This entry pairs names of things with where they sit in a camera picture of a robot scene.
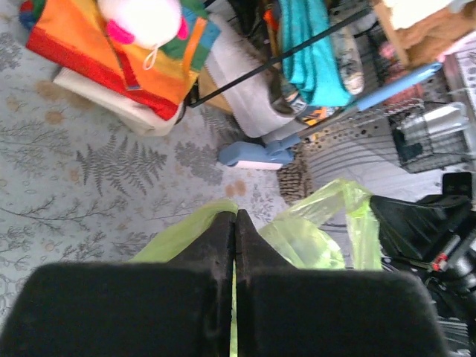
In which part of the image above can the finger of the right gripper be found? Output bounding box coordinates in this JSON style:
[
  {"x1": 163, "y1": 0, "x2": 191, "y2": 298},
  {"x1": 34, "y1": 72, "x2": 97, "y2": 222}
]
[{"x1": 370, "y1": 195, "x2": 452, "y2": 260}]

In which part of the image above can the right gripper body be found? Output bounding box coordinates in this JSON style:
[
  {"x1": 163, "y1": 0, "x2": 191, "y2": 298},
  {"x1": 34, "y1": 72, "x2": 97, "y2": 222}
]
[{"x1": 417, "y1": 172, "x2": 475, "y2": 298}]

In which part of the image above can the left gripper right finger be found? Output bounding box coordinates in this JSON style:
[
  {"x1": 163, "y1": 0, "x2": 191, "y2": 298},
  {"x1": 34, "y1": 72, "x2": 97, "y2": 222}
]
[{"x1": 234, "y1": 210, "x2": 449, "y2": 356}]

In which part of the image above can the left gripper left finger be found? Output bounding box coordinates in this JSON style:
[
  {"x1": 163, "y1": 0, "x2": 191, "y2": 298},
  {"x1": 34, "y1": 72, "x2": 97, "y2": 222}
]
[{"x1": 1, "y1": 212, "x2": 236, "y2": 356}]

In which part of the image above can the green plastic trash bag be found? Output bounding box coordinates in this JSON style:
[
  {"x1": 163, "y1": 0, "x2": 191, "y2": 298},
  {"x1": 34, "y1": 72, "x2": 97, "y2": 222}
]
[{"x1": 135, "y1": 179, "x2": 381, "y2": 356}]

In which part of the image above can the rainbow striped bag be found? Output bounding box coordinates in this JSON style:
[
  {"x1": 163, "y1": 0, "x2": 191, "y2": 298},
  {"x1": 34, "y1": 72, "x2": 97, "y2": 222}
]
[{"x1": 19, "y1": 1, "x2": 219, "y2": 121}]

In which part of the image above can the silver foil pouch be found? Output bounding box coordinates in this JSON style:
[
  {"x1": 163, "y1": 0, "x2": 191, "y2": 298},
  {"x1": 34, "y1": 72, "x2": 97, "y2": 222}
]
[{"x1": 397, "y1": 102, "x2": 469, "y2": 143}]

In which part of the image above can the blue floor squeegee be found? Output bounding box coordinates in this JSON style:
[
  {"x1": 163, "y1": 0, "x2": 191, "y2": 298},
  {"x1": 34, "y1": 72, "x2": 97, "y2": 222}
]
[{"x1": 218, "y1": 62, "x2": 442, "y2": 170}]

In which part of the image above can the teal folded towel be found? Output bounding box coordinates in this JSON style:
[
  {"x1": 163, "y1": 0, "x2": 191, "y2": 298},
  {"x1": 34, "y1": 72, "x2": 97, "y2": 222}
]
[{"x1": 279, "y1": 0, "x2": 351, "y2": 106}]

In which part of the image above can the brown teddy bear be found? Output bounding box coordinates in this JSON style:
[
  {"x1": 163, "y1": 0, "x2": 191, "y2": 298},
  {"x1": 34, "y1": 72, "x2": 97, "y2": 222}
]
[{"x1": 396, "y1": 1, "x2": 475, "y2": 68}]

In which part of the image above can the patterned rolled cloth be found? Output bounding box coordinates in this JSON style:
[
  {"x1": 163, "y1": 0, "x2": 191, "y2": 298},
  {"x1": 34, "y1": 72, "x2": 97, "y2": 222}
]
[{"x1": 330, "y1": 27, "x2": 364, "y2": 96}]

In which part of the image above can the wooden metal shelf rack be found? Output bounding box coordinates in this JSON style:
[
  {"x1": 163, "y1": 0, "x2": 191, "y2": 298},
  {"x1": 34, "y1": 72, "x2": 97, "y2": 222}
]
[{"x1": 189, "y1": 0, "x2": 417, "y2": 109}]

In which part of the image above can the white pink-eared plush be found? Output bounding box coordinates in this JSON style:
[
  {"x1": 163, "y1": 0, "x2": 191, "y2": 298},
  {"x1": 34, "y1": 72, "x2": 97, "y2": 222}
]
[{"x1": 97, "y1": 0, "x2": 189, "y2": 49}]

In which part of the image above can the black wire basket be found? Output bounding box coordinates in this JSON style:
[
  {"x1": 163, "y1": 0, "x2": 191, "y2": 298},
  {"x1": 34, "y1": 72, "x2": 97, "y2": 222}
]
[{"x1": 361, "y1": 57, "x2": 475, "y2": 173}]

